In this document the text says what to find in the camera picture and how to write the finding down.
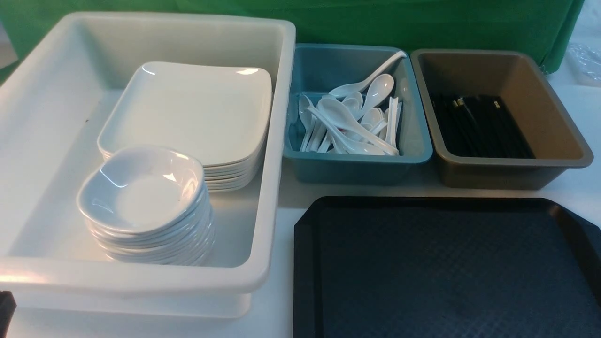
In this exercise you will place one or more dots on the stack of white square plates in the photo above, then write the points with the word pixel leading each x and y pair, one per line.
pixel 226 168

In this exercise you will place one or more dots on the black serving tray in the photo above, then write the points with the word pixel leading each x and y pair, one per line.
pixel 409 267

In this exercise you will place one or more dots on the large white plastic tub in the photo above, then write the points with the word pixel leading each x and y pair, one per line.
pixel 52 109

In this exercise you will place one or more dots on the white soup spoon upright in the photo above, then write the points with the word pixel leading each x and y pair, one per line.
pixel 380 88

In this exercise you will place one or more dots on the white rectangular rice plate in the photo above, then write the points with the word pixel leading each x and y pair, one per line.
pixel 218 115

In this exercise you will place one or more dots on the brown plastic bin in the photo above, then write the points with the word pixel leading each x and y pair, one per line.
pixel 550 131

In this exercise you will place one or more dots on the white soup spoon top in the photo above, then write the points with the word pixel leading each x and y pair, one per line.
pixel 346 89

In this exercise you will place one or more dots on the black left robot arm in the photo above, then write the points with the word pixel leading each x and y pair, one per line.
pixel 7 309

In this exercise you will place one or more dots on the teal plastic bin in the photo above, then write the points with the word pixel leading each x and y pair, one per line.
pixel 319 68

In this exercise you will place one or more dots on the green cloth backdrop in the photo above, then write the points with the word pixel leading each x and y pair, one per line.
pixel 540 29

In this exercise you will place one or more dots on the pile of black chopsticks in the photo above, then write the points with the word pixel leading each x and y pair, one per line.
pixel 479 126

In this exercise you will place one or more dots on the stack of white small bowls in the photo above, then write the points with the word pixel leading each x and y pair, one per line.
pixel 151 205

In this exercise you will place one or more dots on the pile of white spoons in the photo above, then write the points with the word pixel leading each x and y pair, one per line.
pixel 380 121

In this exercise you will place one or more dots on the white soup spoon long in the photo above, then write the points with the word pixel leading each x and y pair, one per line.
pixel 336 117

